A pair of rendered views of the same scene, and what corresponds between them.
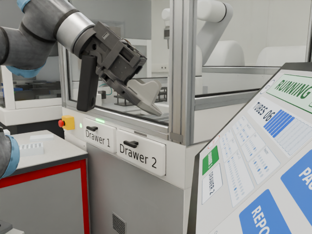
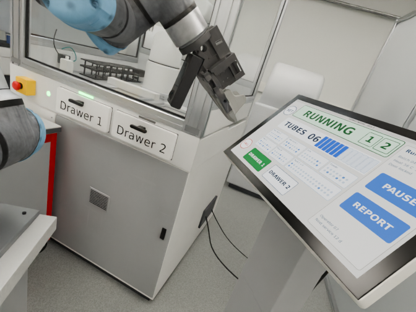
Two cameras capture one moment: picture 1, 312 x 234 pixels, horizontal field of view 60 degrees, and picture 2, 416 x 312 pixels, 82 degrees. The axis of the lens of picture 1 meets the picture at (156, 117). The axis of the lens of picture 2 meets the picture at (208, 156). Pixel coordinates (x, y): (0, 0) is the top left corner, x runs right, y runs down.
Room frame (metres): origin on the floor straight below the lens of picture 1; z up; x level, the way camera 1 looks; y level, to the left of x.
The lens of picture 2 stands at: (0.08, 0.36, 1.20)
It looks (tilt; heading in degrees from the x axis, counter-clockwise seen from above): 20 degrees down; 325
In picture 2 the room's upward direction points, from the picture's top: 17 degrees clockwise
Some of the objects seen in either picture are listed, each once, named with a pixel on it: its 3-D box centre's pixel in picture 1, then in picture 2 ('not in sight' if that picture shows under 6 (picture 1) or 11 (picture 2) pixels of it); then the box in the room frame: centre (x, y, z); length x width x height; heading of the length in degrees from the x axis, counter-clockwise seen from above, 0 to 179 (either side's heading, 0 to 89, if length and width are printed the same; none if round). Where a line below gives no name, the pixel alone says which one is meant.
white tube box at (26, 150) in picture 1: (29, 149); not in sight; (1.28, 0.62, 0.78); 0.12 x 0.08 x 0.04; 114
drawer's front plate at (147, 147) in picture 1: (138, 150); (142, 134); (0.98, 0.07, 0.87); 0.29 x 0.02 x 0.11; 40
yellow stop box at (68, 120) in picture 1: (67, 122); (25, 85); (1.47, 0.49, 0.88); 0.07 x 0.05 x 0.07; 40
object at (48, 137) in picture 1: (42, 137); not in sight; (1.54, 0.67, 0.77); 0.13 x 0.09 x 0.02; 111
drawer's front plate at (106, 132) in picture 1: (98, 134); (82, 109); (1.22, 0.27, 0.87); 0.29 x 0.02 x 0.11; 40
